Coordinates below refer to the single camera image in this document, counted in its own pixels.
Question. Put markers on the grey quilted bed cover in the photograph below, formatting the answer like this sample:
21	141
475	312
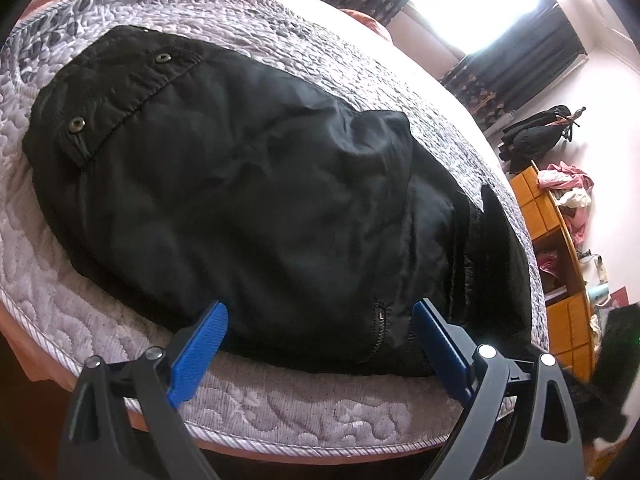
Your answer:
280	405

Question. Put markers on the pink pillow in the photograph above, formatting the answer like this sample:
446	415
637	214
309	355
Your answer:
372	25

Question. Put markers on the black quilted jacket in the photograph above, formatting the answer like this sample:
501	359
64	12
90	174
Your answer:
250	200

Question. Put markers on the orange wooden cabinet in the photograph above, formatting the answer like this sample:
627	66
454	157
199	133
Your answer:
530	205

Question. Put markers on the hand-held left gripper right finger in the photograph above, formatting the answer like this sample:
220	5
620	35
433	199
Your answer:
442	355

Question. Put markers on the pile of pink clothes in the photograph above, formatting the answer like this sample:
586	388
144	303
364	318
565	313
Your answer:
570	185

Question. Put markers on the dark coats on rack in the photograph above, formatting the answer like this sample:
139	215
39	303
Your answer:
535	135

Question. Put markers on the bright window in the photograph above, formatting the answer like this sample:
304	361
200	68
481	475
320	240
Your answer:
475	0

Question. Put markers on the pink bed sheet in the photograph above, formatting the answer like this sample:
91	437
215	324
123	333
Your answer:
20	355

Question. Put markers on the pale blue mug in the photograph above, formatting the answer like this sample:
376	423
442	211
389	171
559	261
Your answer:
600	295

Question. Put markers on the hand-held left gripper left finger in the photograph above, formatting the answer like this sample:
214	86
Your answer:
200	355

